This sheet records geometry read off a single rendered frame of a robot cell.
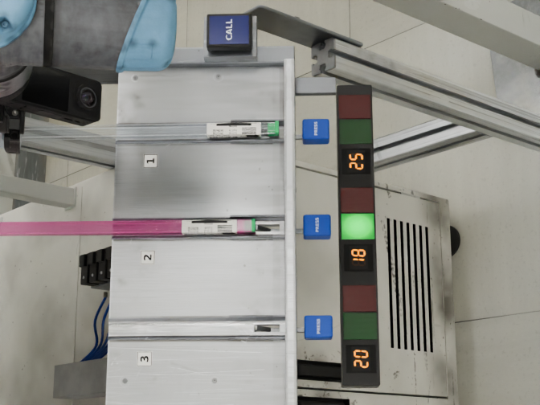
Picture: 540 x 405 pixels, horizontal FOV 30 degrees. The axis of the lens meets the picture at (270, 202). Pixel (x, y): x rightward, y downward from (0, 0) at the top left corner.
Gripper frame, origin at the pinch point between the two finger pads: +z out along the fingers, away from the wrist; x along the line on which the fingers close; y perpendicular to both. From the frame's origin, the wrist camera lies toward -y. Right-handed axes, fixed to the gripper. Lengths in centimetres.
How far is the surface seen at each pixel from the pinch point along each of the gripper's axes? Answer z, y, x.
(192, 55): -5.2, -18.8, -8.9
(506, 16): 25, -74, -33
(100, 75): 1.0, -9.0, -8.0
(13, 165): 195, 7, -54
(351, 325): -7.6, -36.2, 21.7
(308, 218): -8.5, -31.3, 10.5
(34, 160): 197, 0, -57
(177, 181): -3.6, -17.7, 5.6
